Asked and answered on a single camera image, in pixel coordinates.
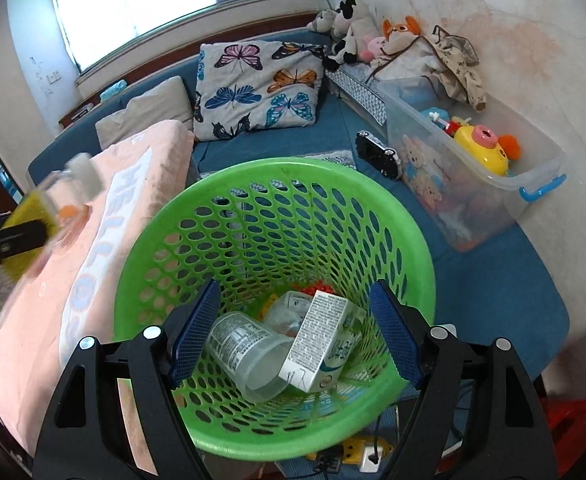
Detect grey patterned storage bag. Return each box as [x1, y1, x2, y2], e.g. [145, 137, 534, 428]
[329, 67, 390, 126]

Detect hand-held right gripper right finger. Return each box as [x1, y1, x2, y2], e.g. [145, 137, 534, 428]
[369, 280, 558, 480]

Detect beige patterned cloth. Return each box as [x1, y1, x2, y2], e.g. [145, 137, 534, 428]
[430, 25, 488, 112]

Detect clear plastic storage box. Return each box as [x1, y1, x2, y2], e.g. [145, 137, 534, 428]
[377, 77, 571, 253]

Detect blue sofa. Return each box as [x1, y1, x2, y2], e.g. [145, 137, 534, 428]
[26, 27, 571, 391]

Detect white cloth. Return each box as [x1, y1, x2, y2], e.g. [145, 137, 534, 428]
[373, 40, 448, 81]

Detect butterfly print pillow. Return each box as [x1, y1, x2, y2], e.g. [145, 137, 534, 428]
[193, 40, 330, 142]

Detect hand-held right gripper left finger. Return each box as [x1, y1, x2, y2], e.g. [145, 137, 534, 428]
[33, 279, 222, 480]

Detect red plastic stool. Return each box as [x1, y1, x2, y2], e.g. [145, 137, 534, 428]
[543, 397, 586, 456]

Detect green white milk carton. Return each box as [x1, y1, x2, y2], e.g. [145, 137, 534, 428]
[277, 290, 369, 393]

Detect pink plush toy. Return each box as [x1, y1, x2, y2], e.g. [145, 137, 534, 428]
[360, 35, 386, 63]

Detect grey plush toy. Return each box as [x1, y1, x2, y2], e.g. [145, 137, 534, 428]
[307, 9, 339, 33]

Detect yellow plastic toy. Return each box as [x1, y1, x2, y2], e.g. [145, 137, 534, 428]
[420, 107, 521, 177]

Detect black toy car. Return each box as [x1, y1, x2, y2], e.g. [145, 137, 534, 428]
[355, 130, 404, 181]

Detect beige cushion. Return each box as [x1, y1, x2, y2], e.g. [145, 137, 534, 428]
[96, 107, 146, 151]
[126, 76, 195, 123]

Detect green plastic mesh basket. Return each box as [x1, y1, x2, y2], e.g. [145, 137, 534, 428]
[113, 157, 436, 463]

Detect red woven ball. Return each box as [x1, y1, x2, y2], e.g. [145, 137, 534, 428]
[293, 282, 336, 297]

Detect window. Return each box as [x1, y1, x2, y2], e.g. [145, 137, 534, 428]
[48, 0, 309, 73]

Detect orange fox plush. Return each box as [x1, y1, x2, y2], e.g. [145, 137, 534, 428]
[380, 16, 421, 56]

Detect yellow snack packet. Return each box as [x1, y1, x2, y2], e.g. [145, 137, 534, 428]
[3, 154, 105, 261]

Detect pink flower blanket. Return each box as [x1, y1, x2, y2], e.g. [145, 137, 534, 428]
[0, 120, 196, 480]

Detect black white cow plush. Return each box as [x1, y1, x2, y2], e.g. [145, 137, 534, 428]
[323, 0, 379, 72]

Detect yellow power strip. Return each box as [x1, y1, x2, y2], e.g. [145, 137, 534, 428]
[307, 435, 391, 473]

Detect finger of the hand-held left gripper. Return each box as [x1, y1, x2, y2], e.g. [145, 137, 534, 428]
[0, 219, 49, 275]

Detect clear lidded plastic cup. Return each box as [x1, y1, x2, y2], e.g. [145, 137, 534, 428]
[263, 291, 319, 336]

